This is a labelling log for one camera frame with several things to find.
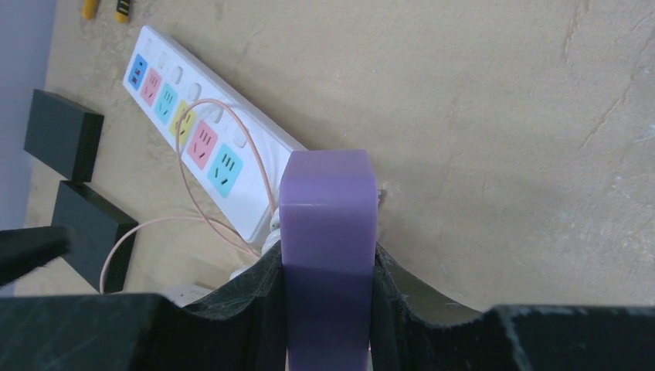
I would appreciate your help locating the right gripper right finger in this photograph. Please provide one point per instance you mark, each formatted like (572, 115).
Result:
(415, 327)

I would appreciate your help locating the white cube adapter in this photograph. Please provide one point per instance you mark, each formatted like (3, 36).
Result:
(184, 294)

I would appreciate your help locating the purple socket base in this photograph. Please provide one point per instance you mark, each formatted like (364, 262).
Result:
(328, 219)

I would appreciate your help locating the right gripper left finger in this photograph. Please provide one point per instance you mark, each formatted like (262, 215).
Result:
(240, 326)

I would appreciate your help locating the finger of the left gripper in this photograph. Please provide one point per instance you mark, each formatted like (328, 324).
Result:
(24, 250)

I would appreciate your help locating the black box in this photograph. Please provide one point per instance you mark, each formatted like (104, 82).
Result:
(97, 225)
(63, 134)

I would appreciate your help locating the white power strip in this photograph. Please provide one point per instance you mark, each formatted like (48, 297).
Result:
(225, 141)

